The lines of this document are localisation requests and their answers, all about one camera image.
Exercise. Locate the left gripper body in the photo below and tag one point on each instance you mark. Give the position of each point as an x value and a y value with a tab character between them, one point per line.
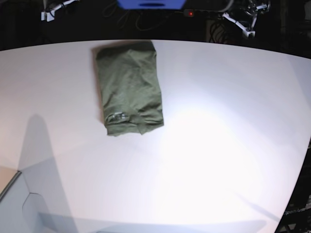
244	13

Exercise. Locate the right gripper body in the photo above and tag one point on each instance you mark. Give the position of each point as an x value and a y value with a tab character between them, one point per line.
54	5

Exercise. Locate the green t-shirt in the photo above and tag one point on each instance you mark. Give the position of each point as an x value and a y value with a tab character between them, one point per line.
130	93

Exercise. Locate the black power strip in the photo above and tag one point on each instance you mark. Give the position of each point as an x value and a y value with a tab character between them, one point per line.
204	14

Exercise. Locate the blue box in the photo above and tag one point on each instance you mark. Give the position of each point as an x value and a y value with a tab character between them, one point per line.
151	4

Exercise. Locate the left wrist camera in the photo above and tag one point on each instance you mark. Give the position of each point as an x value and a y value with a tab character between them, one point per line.
248	34

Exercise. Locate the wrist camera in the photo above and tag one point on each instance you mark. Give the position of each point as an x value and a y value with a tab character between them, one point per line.
48	16
248	34

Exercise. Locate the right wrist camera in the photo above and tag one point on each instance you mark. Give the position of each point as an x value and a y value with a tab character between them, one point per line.
48	16

